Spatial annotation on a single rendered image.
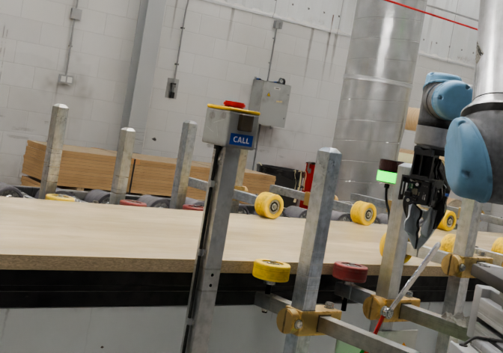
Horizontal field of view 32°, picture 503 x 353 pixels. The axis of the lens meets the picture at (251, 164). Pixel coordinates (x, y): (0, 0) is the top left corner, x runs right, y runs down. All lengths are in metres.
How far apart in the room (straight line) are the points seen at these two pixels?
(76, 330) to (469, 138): 0.85
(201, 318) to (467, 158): 0.60
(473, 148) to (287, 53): 9.40
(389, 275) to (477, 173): 0.71
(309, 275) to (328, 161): 0.23
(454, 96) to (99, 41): 7.85
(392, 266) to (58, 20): 7.52
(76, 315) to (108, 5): 7.83
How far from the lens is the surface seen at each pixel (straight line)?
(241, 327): 1.98
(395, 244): 1.94
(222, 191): 1.58
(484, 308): 1.51
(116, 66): 9.48
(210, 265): 1.59
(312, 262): 1.76
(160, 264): 1.79
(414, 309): 1.96
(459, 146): 1.30
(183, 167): 2.87
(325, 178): 1.74
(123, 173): 2.75
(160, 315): 1.84
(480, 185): 1.29
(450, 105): 1.71
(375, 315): 1.94
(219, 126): 1.56
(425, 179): 1.81
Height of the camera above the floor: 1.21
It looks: 3 degrees down
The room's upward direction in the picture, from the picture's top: 10 degrees clockwise
